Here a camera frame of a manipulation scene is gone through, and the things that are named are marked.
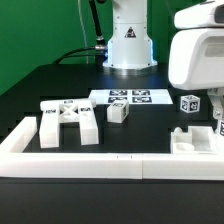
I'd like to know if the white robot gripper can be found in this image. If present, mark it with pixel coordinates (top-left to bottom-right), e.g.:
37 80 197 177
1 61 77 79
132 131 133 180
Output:
168 0 224 119

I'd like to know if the white chair seat piece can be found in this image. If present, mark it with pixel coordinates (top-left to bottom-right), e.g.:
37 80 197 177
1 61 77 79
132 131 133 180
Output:
170 126 224 154

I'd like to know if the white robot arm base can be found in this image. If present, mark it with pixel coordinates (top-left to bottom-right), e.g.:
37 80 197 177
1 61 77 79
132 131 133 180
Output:
103 0 157 70

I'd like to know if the white chair back piece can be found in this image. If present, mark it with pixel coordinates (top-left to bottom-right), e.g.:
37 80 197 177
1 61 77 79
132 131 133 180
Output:
39 98 99 148

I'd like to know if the small white marker cube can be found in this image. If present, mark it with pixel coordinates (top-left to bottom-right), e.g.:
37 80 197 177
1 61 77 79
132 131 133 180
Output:
180 95 200 113

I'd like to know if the white marker sheet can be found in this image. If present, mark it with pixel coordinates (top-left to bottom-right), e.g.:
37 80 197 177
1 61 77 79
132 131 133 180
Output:
89 89 173 105

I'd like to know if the black cable bundle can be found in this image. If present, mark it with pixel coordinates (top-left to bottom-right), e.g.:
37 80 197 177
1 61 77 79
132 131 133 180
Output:
52 0 108 65

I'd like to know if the grey thin cable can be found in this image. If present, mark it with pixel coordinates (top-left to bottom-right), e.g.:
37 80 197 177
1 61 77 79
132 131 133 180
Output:
77 0 90 65

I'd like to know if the white U-shaped boundary frame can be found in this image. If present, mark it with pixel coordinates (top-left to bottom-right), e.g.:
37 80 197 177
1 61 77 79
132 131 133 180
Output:
0 117 224 180

